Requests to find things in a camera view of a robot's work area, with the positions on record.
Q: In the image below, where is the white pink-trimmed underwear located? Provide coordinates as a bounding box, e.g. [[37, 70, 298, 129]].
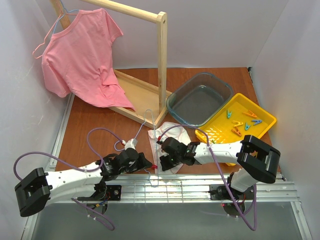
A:
[[147, 122, 191, 175]]

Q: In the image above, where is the light blue wire hanger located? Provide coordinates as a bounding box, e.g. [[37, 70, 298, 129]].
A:
[[133, 109, 161, 188]]

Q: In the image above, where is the teal clothespin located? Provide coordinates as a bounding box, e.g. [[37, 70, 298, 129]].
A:
[[226, 110, 232, 119]]

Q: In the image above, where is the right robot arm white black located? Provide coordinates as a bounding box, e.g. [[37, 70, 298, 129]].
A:
[[157, 135, 281, 200]]

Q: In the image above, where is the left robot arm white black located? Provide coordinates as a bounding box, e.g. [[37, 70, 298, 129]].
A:
[[14, 148, 153, 217]]

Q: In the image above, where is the wooden clothes rack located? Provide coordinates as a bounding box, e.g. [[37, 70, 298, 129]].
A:
[[49, 0, 173, 131]]

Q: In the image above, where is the teal transparent plastic tub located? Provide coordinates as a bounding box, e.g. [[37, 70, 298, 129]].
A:
[[166, 72, 234, 127]]

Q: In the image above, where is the orange clothespin near front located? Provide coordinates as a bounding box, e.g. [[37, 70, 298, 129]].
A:
[[231, 127, 242, 137]]

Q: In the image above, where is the orange clothespin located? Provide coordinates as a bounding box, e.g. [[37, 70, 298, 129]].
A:
[[231, 127, 242, 137], [243, 110, 257, 119]]

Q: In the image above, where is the yellow clothespin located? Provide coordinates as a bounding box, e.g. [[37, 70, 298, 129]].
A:
[[232, 120, 244, 127]]

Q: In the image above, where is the yellow plastic tray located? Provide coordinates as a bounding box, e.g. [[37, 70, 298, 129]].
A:
[[194, 92, 278, 167]]

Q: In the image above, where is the green clothespin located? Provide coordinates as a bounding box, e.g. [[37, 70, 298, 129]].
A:
[[244, 122, 251, 131]]

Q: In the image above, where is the blue clothespin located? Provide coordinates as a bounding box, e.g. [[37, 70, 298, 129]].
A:
[[252, 119, 263, 126]]

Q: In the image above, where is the pink t-shirt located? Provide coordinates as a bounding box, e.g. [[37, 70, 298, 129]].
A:
[[41, 8, 135, 109]]

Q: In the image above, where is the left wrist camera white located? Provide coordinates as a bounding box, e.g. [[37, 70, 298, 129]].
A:
[[120, 138, 138, 150]]

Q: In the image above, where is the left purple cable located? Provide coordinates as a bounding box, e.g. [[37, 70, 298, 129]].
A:
[[13, 127, 126, 181]]

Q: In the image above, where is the aluminium mounting rail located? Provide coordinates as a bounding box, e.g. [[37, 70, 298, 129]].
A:
[[32, 173, 301, 205]]

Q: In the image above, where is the pink wire hanger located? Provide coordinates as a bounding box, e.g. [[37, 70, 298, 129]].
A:
[[32, 6, 80, 60]]

